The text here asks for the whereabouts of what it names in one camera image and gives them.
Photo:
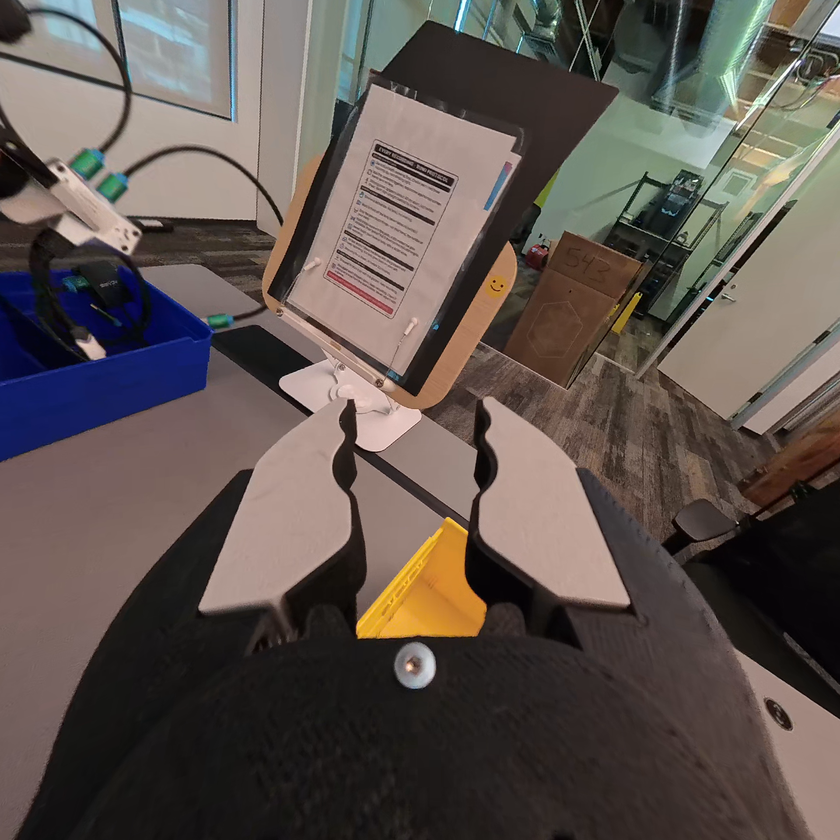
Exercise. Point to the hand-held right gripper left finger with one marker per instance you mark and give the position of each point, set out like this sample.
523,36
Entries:
282,525

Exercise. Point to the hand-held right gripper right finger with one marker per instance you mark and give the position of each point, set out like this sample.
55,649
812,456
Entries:
544,525

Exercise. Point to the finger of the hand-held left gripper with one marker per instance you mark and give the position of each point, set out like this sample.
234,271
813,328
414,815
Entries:
29,208

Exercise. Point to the silver hdmi switch box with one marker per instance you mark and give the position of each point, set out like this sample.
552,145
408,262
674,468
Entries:
92,210

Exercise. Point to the yellow storage bin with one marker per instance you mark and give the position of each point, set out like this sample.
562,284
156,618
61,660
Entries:
426,590

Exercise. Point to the blue storage bin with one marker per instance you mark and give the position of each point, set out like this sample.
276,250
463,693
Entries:
98,400

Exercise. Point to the black adapter dongle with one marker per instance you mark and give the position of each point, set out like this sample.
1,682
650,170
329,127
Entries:
105,287

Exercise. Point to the brown cardboard box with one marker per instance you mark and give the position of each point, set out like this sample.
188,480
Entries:
564,315

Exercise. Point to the large window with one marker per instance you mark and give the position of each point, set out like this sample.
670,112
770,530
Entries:
177,52

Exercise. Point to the black office chair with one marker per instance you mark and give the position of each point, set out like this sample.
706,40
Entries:
774,577

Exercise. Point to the red container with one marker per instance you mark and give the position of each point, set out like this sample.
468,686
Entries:
538,254

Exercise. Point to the white door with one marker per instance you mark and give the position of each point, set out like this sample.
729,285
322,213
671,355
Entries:
754,341

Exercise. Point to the round metal desk grommet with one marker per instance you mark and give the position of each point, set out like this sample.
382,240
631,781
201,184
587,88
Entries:
778,714

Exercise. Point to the yellow floor post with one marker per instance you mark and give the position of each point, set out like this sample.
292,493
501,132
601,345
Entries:
628,312

